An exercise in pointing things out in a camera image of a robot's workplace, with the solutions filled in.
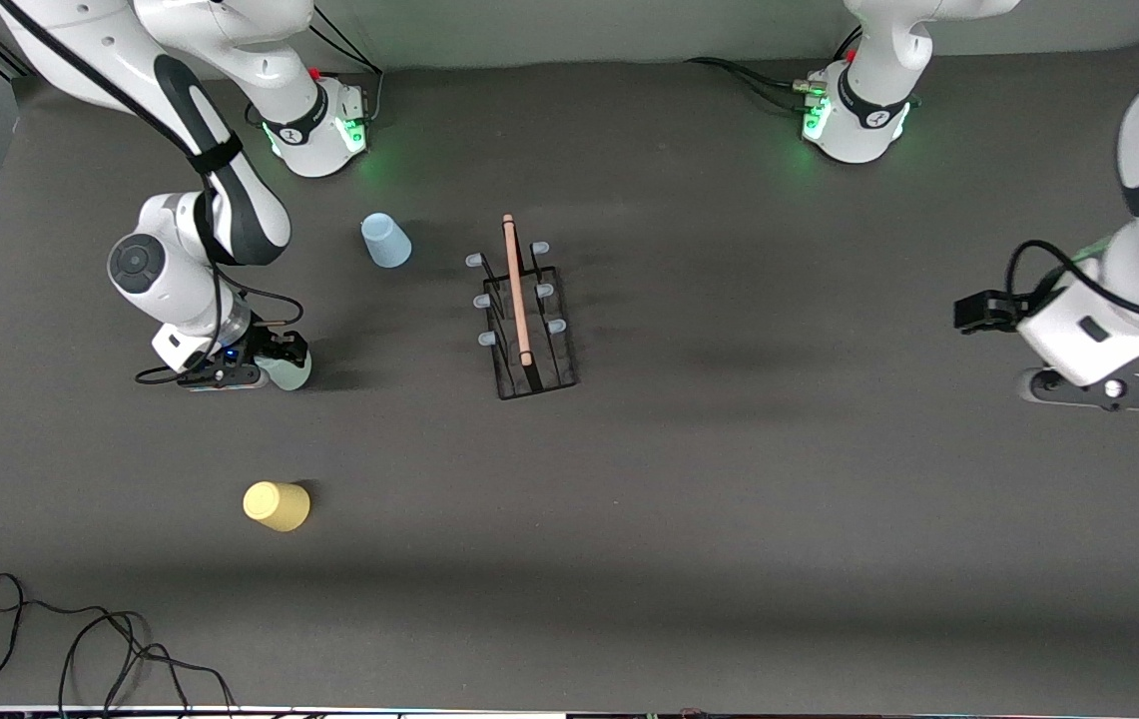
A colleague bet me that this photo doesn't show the black wire cup holder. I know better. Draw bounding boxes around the black wire cup holder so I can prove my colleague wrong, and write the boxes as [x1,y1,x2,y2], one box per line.
[465,214,581,401]

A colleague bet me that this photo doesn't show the black right base cable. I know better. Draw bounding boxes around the black right base cable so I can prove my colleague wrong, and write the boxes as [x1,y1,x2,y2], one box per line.
[307,3,386,126]

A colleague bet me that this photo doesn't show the black left base cable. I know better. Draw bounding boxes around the black left base cable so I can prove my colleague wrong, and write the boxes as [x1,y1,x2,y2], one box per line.
[684,56,815,103]

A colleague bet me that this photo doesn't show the yellow plastic cup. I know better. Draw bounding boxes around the yellow plastic cup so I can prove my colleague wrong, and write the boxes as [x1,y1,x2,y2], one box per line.
[243,480,311,533]

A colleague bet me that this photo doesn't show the pale green plastic cup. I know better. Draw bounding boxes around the pale green plastic cup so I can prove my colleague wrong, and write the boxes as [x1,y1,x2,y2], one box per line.
[258,355,313,392]

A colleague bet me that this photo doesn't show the black base cable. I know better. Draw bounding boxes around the black base cable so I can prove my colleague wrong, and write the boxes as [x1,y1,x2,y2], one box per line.
[684,56,815,103]
[307,3,386,126]

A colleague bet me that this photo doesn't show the light blue plastic cup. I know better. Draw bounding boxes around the light blue plastic cup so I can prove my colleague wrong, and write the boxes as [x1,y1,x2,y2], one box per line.
[360,213,413,270]

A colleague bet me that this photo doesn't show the dark grey table mat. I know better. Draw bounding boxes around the dark grey table mat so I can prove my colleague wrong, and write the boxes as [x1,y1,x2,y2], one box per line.
[0,45,1139,712]

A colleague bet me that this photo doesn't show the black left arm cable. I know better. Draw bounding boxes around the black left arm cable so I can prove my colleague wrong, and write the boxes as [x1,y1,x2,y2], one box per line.
[1005,239,1139,332]

